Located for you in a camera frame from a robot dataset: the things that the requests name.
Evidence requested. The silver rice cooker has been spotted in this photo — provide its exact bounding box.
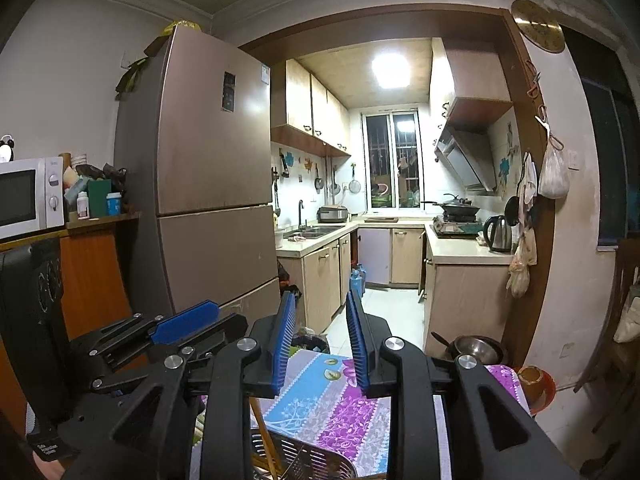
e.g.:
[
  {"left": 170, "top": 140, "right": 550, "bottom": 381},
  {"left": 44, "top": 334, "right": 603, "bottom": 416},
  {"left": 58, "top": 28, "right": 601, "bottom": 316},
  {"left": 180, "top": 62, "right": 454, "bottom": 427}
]
[{"left": 317, "top": 205, "right": 349, "bottom": 223}]

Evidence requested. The white medicine bottle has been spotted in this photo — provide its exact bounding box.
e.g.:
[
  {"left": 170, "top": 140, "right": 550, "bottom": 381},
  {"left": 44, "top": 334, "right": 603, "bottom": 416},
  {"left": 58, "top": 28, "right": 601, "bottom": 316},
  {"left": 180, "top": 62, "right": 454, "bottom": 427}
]
[{"left": 76, "top": 191, "right": 90, "bottom": 220}]

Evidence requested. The blue perforated utensil holder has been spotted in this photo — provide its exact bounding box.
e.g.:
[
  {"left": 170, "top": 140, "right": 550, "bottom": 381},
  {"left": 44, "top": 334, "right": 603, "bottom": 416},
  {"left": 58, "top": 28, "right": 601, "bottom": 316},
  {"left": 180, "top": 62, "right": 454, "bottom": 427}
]
[{"left": 250, "top": 429, "right": 357, "bottom": 480}]

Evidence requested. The wooden chopstick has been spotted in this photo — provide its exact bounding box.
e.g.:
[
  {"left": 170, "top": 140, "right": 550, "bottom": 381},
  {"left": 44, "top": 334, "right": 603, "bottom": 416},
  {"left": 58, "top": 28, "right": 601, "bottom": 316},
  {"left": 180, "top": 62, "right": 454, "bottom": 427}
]
[{"left": 248, "top": 398, "right": 281, "bottom": 479}]

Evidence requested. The bronze three-door refrigerator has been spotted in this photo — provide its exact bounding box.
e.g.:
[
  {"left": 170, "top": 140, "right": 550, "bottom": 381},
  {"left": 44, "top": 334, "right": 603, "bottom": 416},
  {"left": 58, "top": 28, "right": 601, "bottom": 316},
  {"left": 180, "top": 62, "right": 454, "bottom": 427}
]
[{"left": 114, "top": 25, "right": 280, "bottom": 321}]

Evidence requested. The person's left hand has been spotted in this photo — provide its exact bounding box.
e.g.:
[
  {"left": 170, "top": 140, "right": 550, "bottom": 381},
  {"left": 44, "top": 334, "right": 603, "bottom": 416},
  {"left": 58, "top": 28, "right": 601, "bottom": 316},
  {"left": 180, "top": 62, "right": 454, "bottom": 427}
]
[{"left": 32, "top": 454, "right": 65, "bottom": 480}]

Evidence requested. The green box on cabinet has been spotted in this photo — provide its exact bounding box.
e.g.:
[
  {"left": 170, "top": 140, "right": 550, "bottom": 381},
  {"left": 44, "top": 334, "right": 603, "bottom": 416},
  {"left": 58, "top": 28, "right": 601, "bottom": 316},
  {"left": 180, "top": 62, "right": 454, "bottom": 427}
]
[{"left": 87, "top": 179, "right": 112, "bottom": 218}]

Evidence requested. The black wok on stove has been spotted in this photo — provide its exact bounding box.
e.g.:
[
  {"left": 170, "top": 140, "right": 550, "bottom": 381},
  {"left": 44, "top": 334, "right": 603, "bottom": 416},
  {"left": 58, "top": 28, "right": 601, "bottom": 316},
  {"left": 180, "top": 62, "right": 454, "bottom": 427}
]
[{"left": 422, "top": 193, "right": 480, "bottom": 217}]

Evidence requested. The orange wooden cabinet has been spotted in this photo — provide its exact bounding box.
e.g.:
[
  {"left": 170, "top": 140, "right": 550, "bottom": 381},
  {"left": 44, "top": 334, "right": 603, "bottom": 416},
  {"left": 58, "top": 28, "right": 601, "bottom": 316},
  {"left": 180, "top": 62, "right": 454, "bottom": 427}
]
[{"left": 0, "top": 213, "right": 144, "bottom": 436}]

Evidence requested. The dark window with curtain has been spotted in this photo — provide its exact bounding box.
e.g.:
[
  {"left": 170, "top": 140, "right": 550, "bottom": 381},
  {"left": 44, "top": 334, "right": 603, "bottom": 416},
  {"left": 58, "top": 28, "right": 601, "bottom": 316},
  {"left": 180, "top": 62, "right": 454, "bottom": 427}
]
[{"left": 564, "top": 28, "right": 639, "bottom": 246}]

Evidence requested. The gold round wall clock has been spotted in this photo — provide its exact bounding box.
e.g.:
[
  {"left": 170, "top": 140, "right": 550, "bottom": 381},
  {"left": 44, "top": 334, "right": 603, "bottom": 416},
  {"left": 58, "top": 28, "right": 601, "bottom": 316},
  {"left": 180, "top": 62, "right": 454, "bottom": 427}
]
[{"left": 511, "top": 0, "right": 565, "bottom": 54}]

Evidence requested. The range hood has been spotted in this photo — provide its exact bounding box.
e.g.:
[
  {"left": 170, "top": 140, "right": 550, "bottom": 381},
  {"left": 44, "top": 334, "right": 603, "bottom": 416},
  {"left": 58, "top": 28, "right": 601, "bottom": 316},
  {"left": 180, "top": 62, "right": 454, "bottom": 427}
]
[{"left": 434, "top": 126, "right": 497, "bottom": 194}]

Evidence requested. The blue lidded container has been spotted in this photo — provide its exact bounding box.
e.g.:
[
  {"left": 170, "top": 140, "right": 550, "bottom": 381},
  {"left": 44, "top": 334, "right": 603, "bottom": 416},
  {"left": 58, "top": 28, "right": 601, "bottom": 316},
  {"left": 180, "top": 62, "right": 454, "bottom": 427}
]
[{"left": 106, "top": 192, "right": 122, "bottom": 217}]

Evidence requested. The wooden chair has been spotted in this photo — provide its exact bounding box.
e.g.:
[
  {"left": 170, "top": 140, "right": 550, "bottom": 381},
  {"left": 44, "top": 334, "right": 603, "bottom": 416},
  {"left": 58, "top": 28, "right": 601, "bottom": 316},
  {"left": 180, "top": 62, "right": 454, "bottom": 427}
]
[{"left": 574, "top": 238, "right": 640, "bottom": 436}]

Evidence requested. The steel electric kettle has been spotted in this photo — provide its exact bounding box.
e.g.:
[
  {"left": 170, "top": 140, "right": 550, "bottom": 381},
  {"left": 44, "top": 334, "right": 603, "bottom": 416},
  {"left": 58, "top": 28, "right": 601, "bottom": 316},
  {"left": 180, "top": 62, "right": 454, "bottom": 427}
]
[{"left": 483, "top": 214, "right": 512, "bottom": 254}]

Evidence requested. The steel pot on floor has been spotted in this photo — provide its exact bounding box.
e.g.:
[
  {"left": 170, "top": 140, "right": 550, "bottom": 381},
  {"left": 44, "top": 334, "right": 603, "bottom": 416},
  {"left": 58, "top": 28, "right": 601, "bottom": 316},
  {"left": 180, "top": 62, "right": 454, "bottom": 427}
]
[{"left": 431, "top": 332, "right": 508, "bottom": 365}]

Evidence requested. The kitchen window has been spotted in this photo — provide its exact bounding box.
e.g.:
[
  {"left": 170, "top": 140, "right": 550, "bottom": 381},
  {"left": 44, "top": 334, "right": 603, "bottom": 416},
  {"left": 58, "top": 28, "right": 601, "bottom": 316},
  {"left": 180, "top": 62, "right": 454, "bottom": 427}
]
[{"left": 363, "top": 110, "right": 421, "bottom": 209}]

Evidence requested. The blue gas cylinder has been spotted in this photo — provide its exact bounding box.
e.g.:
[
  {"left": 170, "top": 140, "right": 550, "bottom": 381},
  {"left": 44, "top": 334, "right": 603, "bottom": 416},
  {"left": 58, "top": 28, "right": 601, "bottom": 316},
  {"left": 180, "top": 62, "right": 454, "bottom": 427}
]
[{"left": 349, "top": 263, "right": 367, "bottom": 298}]

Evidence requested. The white hanging plastic bag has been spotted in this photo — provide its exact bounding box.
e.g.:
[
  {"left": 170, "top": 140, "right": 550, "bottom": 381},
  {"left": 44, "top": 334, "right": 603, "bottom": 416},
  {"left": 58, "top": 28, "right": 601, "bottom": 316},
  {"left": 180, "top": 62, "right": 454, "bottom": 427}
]
[{"left": 538, "top": 141, "right": 570, "bottom": 200}]

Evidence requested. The floral striped tablecloth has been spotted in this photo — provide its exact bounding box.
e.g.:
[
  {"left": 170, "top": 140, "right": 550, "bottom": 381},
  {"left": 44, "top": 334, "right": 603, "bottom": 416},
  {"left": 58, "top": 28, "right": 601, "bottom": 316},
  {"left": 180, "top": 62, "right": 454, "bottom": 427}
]
[{"left": 188, "top": 348, "right": 532, "bottom": 480}]

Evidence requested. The white microwave oven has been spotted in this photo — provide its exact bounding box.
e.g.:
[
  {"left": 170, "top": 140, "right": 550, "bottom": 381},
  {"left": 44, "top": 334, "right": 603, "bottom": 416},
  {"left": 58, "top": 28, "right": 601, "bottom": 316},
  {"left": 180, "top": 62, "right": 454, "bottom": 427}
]
[{"left": 0, "top": 156, "right": 65, "bottom": 240}]

